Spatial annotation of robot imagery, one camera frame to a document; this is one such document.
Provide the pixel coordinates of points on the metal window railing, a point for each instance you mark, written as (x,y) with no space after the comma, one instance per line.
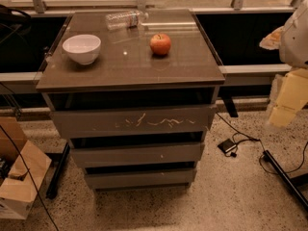
(256,69)

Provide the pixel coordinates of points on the grey top drawer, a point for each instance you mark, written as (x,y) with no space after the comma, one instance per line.
(128,122)

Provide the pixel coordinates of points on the brown cardboard box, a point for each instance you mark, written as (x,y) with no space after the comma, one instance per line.
(27,168)

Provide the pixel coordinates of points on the black metal floor bar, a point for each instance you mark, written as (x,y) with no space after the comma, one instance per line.
(292,183)

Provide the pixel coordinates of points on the black table leg left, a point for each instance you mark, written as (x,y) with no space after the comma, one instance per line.
(58,163)

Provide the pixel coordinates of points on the grey bottom drawer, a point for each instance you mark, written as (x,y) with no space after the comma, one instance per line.
(140,179)

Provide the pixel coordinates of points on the small black power adapter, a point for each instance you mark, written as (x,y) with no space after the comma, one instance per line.
(226,146)

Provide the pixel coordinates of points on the grey drawer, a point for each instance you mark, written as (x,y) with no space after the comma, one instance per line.
(138,155)
(140,179)
(128,122)

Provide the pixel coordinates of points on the grey middle drawer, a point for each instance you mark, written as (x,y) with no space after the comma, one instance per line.
(138,155)

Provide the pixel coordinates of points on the red apple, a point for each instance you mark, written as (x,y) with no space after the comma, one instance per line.
(160,44)

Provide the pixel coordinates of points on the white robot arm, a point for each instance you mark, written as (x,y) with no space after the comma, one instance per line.
(291,40)

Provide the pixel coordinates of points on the white ceramic bowl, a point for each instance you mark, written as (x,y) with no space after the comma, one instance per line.
(82,49)

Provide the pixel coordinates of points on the grey drawer cabinet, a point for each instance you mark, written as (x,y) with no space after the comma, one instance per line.
(133,99)

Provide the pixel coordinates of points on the black bag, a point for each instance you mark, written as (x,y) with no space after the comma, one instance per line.
(14,21)

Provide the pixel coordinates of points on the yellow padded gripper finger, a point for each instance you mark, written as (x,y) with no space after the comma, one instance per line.
(291,98)

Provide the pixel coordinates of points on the clear plastic water bottle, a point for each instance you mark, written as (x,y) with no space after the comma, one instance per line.
(124,20)

